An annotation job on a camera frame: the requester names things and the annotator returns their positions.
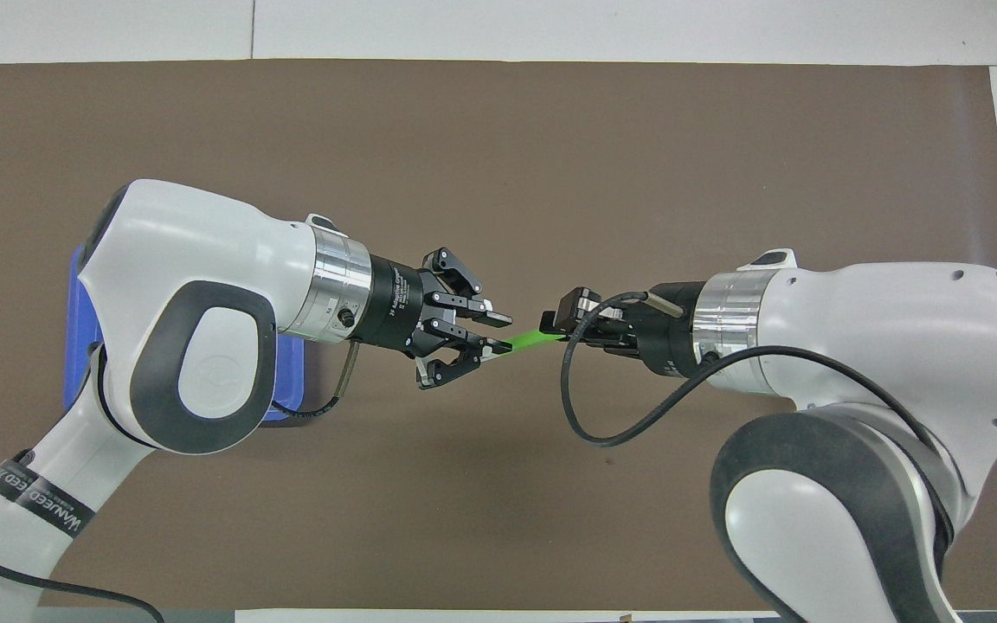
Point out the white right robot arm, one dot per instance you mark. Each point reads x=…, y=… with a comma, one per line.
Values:
x=879, y=320

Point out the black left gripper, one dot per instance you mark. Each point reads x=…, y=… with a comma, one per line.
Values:
x=399, y=303

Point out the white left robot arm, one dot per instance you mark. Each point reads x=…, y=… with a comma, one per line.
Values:
x=196, y=260

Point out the green pen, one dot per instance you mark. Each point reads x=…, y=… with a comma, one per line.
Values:
x=529, y=339

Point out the blue plastic tray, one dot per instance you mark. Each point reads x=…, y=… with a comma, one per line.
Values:
x=289, y=381

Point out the brown table mat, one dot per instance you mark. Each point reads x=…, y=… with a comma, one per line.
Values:
x=507, y=156

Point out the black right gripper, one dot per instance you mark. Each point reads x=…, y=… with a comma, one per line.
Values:
x=672, y=342

